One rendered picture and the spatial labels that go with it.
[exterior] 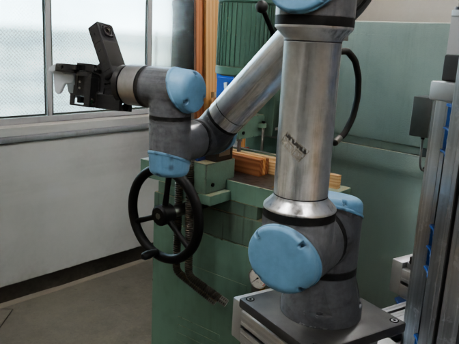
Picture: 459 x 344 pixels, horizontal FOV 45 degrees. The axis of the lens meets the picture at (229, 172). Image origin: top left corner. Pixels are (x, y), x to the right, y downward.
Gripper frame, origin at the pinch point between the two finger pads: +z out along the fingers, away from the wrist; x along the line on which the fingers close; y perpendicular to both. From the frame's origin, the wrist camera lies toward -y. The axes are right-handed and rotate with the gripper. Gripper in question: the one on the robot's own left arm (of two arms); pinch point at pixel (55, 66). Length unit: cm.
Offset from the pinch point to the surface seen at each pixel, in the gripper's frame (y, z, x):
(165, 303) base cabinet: 73, 17, 70
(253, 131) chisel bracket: 11, -4, 80
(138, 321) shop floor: 109, 66, 118
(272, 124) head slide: 9, -8, 85
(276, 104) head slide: 2, -8, 85
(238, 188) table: 28, -11, 61
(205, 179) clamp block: 25, -5, 52
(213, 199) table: 31, -7, 54
